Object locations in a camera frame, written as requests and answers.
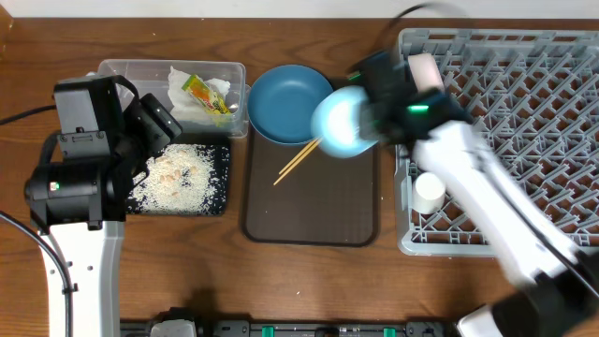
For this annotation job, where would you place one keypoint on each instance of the clear plastic bin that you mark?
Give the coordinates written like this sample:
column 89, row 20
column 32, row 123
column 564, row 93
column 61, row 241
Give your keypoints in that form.
column 151, row 77

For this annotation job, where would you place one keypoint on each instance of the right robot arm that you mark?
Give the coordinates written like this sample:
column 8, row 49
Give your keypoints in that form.
column 557, row 283

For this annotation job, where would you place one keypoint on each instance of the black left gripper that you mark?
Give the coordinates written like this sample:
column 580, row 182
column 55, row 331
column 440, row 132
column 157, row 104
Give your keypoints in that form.
column 157, row 124

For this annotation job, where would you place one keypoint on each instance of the wooden chopstick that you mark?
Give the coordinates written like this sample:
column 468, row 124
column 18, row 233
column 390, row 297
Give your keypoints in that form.
column 285, row 174
column 300, row 155

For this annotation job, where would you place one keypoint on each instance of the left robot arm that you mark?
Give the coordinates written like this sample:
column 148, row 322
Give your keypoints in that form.
column 77, row 199

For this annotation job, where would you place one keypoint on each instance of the white rice pile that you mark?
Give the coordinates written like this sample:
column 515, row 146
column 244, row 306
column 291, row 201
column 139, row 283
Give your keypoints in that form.
column 175, row 180

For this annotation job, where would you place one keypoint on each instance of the white speckled bowl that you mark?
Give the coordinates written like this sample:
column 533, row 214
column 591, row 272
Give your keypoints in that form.
column 425, row 72

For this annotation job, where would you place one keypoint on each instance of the light blue bowl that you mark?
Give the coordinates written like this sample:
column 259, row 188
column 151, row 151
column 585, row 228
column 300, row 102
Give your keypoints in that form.
column 335, row 122

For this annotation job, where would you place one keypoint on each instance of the grey dishwasher rack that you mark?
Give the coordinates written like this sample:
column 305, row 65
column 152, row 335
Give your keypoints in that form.
column 534, row 98

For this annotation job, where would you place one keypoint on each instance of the yellow green snack wrapper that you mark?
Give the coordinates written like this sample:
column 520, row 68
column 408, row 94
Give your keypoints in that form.
column 205, row 96

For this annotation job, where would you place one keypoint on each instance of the white tissue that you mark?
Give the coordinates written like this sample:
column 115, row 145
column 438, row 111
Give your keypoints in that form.
column 185, row 107

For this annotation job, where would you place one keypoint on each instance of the white paper cup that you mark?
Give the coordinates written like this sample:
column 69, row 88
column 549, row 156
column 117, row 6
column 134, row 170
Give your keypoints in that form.
column 428, row 193

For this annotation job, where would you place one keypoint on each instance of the brown serving tray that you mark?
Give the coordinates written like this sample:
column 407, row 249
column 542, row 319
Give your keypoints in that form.
column 324, row 201

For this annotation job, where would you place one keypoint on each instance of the black tray bin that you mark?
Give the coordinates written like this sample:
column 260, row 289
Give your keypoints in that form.
column 224, row 154

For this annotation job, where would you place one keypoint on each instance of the dark blue plate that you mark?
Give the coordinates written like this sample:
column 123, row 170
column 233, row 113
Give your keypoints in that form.
column 282, row 102

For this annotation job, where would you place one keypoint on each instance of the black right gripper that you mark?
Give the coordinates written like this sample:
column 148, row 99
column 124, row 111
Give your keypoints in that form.
column 370, row 117

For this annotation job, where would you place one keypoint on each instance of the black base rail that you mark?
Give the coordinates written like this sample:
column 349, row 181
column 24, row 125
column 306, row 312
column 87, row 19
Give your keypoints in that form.
column 183, row 322

